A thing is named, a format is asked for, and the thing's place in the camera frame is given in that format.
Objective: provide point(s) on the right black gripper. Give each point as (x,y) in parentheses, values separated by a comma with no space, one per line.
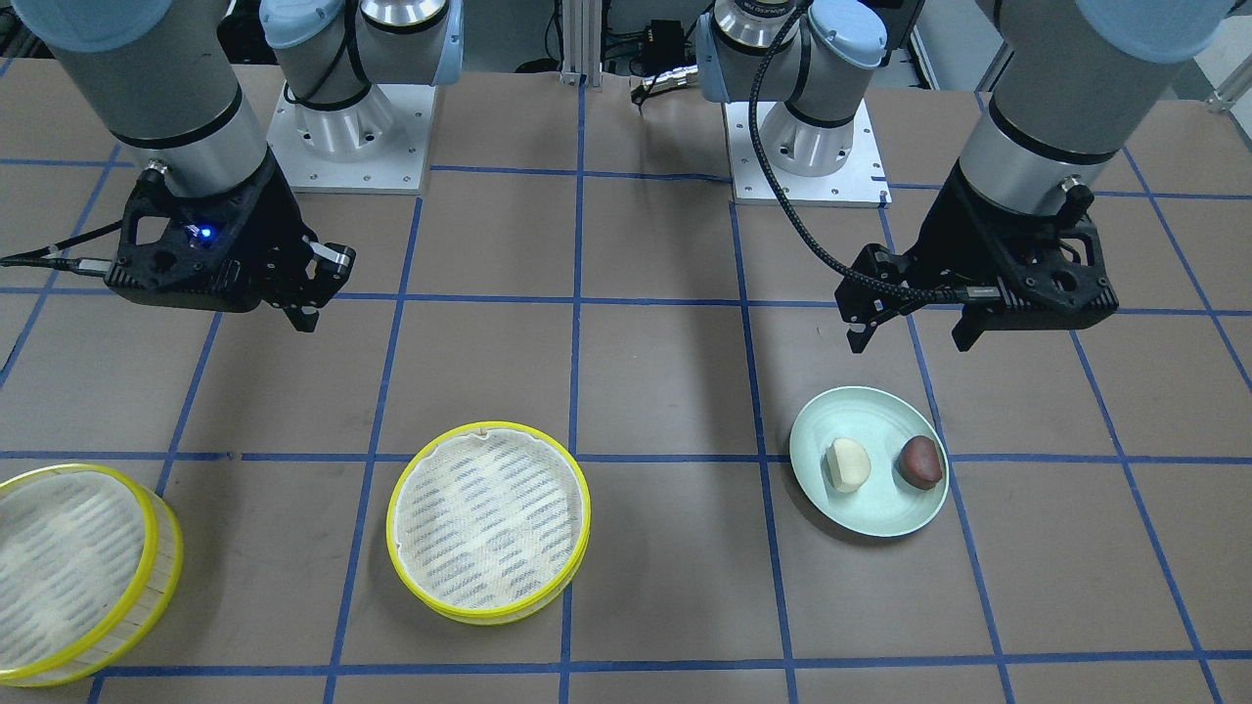
(268,238)

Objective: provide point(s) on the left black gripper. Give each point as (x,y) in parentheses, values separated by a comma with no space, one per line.
(941,238)

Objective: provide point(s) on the brown steamed bun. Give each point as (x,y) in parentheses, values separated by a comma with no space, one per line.
(920,463)

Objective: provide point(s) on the white steamed bun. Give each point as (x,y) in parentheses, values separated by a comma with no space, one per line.
(849,465)

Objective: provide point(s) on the yellow bamboo steamer tray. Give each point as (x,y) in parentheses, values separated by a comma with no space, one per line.
(90,560)

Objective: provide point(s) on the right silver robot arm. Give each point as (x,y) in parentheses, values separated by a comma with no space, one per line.
(157,76)

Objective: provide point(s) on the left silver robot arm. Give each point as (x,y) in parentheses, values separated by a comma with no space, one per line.
(1081,77)

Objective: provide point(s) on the yellow bamboo steamer base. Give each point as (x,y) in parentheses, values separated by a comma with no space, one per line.
(489,522)

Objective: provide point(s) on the light green plate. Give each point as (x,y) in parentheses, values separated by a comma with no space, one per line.
(887,505)

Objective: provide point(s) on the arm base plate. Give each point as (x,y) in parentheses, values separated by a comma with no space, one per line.
(379,145)
(814,166)

